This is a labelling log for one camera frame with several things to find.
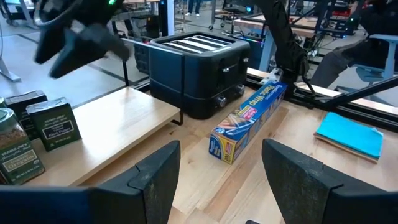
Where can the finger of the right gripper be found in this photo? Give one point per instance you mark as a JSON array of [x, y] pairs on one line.
[[87, 49], [46, 46]]

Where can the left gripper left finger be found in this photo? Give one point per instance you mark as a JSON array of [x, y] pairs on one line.
[[124, 202]]

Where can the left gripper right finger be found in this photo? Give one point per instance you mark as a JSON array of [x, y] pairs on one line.
[[326, 202]]

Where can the green-label glass spice jar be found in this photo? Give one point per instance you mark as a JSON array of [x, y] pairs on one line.
[[18, 155]]

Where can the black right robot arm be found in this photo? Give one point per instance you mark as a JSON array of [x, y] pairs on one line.
[[283, 40]]

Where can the wooden shelf black legs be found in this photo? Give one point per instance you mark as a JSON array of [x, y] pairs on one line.
[[118, 124]]

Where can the wooden workbench grey legs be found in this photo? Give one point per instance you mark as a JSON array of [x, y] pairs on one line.
[[7, 74]]

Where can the teal square pad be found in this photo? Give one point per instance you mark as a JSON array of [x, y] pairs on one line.
[[351, 135]]

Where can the white black floor stand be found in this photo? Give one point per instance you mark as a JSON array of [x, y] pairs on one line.
[[169, 15]]

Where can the blue plastic wrap box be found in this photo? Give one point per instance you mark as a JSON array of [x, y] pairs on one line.
[[248, 118]]

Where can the black four-slot toaster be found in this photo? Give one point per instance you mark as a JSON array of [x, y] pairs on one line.
[[202, 81]]

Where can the black rolling stool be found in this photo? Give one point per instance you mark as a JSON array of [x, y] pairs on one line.
[[230, 12]]

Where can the black aluminium table frame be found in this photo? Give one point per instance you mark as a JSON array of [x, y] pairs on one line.
[[357, 93]]

